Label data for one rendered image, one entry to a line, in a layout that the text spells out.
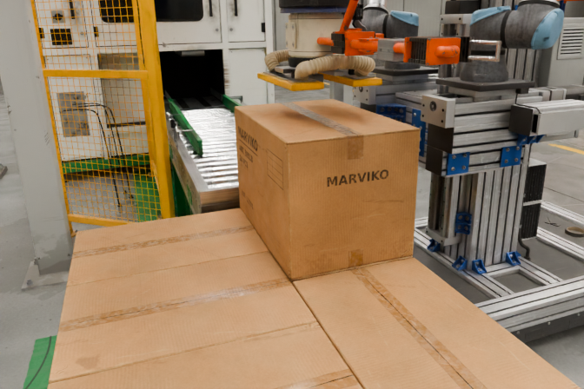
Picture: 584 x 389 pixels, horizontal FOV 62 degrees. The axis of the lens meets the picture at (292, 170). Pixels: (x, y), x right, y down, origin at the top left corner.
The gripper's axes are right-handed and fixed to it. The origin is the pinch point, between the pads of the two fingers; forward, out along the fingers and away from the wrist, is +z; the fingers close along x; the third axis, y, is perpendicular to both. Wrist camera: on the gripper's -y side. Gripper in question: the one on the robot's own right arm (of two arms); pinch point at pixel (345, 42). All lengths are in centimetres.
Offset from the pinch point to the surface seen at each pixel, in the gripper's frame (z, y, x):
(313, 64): 3, 49, -34
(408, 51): -2, 87, -29
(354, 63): 3, 49, -22
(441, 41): -4, 94, -27
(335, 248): 54, 60, -33
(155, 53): 6, -82, -64
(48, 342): 115, -19, -124
